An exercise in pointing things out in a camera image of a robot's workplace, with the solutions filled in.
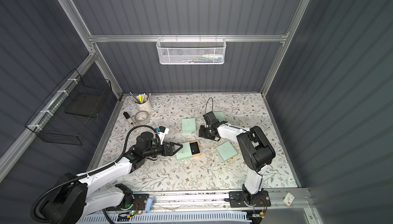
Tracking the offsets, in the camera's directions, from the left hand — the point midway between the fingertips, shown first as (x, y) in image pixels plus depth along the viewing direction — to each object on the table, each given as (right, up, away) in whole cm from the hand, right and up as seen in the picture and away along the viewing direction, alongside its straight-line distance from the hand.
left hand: (179, 148), depth 79 cm
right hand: (+12, +5, +16) cm, 20 cm away
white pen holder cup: (-27, +24, +21) cm, 42 cm away
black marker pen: (-35, +12, +21) cm, 43 cm away
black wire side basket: (-52, +20, -7) cm, 56 cm away
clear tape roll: (-30, +15, +27) cm, 43 cm away
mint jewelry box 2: (+3, +10, +20) cm, 23 cm away
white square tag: (+54, -23, -6) cm, 59 cm away
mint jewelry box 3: (+26, -4, +8) cm, 27 cm away
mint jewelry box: (+4, -3, +8) cm, 10 cm away
